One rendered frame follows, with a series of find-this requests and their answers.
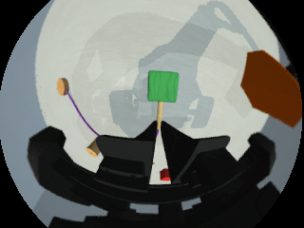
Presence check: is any round wooden button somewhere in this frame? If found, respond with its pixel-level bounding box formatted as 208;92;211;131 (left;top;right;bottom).
57;77;69;96

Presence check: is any wooden cylinder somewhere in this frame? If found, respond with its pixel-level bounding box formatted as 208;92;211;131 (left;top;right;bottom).
86;138;100;157

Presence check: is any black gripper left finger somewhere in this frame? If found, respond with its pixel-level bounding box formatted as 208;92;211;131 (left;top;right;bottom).
95;121;159;183

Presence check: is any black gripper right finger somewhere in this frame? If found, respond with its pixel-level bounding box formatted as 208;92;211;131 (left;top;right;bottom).
161;121;231;183

